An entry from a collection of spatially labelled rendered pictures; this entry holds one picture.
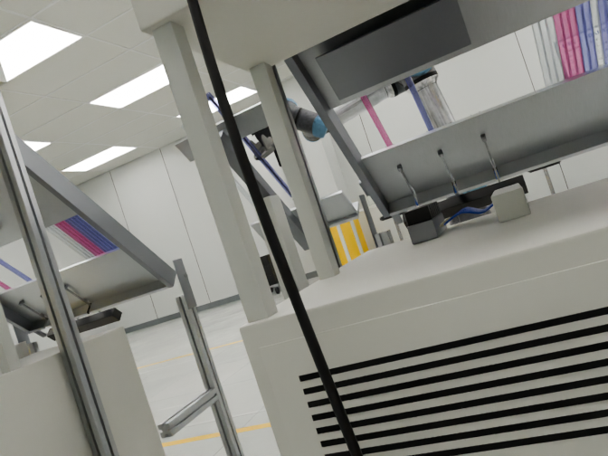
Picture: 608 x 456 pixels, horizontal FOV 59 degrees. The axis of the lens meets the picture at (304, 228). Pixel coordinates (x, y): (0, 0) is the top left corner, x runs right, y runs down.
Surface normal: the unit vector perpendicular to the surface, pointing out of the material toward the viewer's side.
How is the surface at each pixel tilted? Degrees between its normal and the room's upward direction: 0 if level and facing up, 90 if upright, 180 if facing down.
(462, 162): 137
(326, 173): 90
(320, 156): 90
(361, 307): 90
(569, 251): 90
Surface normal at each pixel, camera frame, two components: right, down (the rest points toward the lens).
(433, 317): -0.35, 0.11
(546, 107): -0.01, 0.76
